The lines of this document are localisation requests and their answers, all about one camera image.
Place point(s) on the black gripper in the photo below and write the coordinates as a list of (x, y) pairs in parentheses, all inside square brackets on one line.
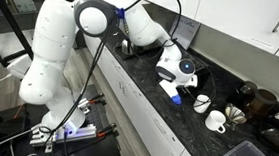
[(185, 91)]

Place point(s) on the black and steel toaster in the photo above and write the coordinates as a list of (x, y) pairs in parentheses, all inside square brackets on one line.
[(203, 69)]

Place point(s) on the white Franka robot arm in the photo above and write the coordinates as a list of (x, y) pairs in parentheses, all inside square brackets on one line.
[(51, 47)]

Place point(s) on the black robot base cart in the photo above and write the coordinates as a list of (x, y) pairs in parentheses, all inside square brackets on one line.
[(100, 151)]

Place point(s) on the white wrist piece blue tip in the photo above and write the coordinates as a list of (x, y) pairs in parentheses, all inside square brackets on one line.
[(169, 89)]

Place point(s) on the white lower cabinets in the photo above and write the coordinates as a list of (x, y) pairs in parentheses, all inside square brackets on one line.
[(137, 108)]

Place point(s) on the white cabinets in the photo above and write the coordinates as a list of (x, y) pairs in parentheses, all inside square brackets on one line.
[(137, 108), (234, 15)]

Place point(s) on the steel funnel dripper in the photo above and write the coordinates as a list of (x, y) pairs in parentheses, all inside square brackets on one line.
[(235, 114)]

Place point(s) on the black commercial coffee brewer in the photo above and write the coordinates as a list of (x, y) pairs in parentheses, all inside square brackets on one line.
[(148, 47)]

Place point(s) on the laminated paper sign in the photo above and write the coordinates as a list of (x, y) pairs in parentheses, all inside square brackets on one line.
[(186, 31)]

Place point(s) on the dark coffee grinder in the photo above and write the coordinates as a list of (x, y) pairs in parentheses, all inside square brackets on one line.
[(244, 94)]

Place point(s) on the steel coffee carafe black lid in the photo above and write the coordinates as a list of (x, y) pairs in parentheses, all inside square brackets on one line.
[(127, 48)]

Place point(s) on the amber glass jar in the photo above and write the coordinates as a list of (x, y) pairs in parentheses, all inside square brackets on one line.
[(262, 104)]

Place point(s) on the white upper cabinets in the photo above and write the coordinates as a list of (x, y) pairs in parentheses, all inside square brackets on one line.
[(234, 15)]

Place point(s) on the black cone dripper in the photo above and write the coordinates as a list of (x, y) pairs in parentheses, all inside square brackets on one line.
[(273, 138)]

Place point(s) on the black tripod pole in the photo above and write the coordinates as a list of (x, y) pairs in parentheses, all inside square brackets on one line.
[(7, 14)]

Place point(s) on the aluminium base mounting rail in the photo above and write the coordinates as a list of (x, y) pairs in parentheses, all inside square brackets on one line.
[(81, 133)]

